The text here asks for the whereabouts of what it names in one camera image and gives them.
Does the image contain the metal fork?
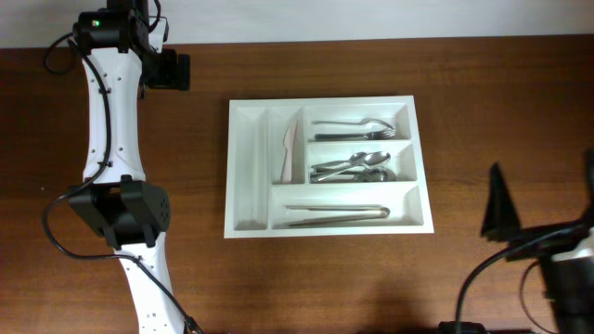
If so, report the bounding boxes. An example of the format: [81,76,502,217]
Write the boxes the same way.
[311,118,395,130]
[314,130,396,141]

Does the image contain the white plastic cutlery tray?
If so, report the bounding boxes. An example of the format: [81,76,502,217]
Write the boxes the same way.
[224,96,434,238]

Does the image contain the right black cable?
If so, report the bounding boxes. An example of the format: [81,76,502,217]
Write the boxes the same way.
[453,222,590,334]

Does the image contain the large metal spoon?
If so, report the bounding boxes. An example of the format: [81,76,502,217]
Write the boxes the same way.
[326,151,391,175]
[321,167,395,183]

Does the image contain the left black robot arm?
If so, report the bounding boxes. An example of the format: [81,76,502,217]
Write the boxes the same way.
[66,1,200,333]

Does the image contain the small metal spoon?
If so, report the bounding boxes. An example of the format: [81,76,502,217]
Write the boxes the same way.
[310,169,370,183]
[311,151,367,169]

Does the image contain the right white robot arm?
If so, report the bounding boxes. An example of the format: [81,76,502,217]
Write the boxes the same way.
[436,148,593,333]

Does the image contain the white plastic knife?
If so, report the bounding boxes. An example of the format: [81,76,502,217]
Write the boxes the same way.
[281,120,298,184]

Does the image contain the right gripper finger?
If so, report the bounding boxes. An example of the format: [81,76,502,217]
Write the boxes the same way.
[481,163,521,241]
[585,148,594,217]

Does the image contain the black cable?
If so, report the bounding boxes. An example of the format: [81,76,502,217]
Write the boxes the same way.
[453,222,590,334]
[41,0,205,334]

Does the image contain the left black cable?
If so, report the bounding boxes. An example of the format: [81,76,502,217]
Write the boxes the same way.
[41,0,205,334]

